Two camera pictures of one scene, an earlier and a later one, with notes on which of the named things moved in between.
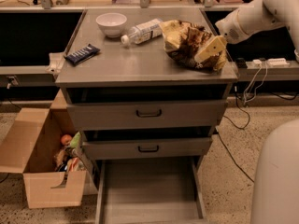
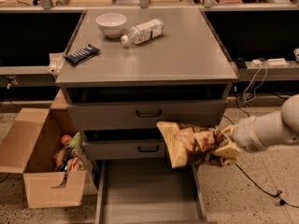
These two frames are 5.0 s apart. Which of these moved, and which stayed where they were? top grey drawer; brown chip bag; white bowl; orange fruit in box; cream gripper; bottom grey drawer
Moved: brown chip bag; cream gripper
Stayed: bottom grey drawer; orange fruit in box; white bowl; top grey drawer
